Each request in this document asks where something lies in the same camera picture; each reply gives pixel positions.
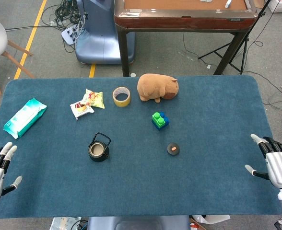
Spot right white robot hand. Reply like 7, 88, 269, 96
245, 133, 282, 190

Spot black teapot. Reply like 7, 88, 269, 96
88, 132, 112, 163

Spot black lid with orange knob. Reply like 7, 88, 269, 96
166, 142, 181, 157

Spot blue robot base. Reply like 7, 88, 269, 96
86, 215, 191, 230

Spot teal wet wipes pack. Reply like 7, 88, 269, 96
3, 97, 48, 140

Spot printed carton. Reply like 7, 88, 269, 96
50, 216, 82, 230

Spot white red snack packet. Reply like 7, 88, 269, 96
70, 100, 95, 121

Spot yellow snack packet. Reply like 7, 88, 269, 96
80, 88, 106, 110

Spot green and blue toy blocks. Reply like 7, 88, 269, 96
152, 112, 170, 131

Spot black tripod stand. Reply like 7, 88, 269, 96
198, 0, 275, 75

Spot green building block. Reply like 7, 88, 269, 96
152, 111, 166, 128

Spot blue table mat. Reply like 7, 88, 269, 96
0, 74, 282, 219

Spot yellow tape roll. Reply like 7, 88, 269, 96
112, 86, 132, 108

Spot brown capybara plush toy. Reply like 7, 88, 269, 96
137, 73, 180, 104

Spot white power strip with plugs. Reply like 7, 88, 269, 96
60, 24, 81, 46

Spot blue-grey machine base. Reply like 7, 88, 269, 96
74, 0, 136, 65

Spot brown mahjong table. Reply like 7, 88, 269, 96
113, 0, 259, 77

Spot tangle of black cables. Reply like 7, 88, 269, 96
4, 0, 87, 54

